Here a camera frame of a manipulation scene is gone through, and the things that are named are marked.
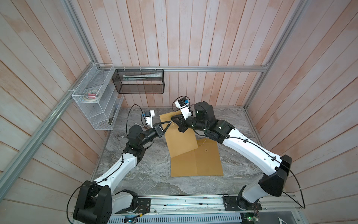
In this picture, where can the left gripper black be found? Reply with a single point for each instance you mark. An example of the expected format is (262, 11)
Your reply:
(158, 129)

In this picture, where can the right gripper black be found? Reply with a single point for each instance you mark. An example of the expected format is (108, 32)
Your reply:
(182, 124)

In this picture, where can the brown file bag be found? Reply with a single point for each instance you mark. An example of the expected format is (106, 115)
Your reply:
(208, 162)
(184, 165)
(179, 143)

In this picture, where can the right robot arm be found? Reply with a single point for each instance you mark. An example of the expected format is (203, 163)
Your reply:
(275, 168)

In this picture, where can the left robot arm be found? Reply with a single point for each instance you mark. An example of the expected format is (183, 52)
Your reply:
(96, 201)

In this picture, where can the black mesh basket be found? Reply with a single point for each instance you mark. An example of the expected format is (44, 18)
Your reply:
(139, 81)

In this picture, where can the tape roll in rack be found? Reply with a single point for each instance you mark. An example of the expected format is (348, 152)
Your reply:
(92, 95)

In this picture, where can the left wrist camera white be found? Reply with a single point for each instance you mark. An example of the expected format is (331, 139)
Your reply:
(148, 115)

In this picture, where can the white wire shelf rack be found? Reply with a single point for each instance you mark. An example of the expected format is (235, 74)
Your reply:
(101, 114)

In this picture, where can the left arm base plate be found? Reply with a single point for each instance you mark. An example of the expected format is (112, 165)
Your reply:
(142, 206)

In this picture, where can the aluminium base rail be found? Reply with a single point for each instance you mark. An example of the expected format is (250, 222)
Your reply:
(203, 204)

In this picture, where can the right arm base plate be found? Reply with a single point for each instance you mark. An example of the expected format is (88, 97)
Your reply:
(236, 203)

